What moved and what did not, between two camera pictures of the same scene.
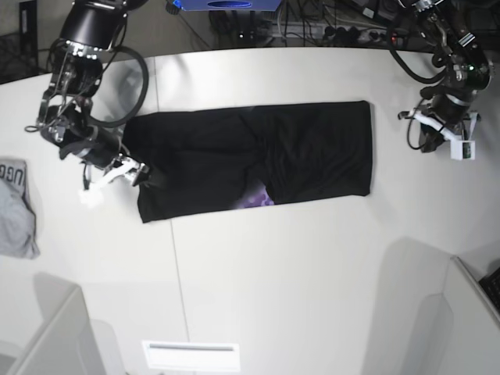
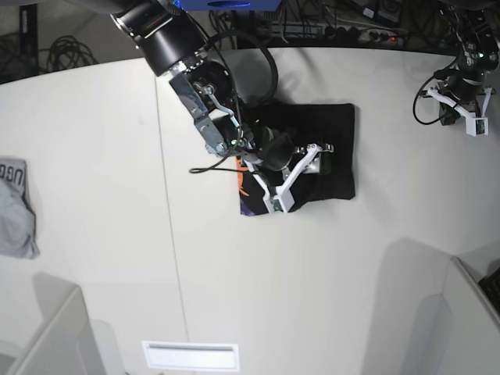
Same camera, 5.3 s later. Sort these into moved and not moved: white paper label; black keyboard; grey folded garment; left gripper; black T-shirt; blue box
Moved: black T-shirt; left gripper
Not moved: blue box; black keyboard; grey folded garment; white paper label
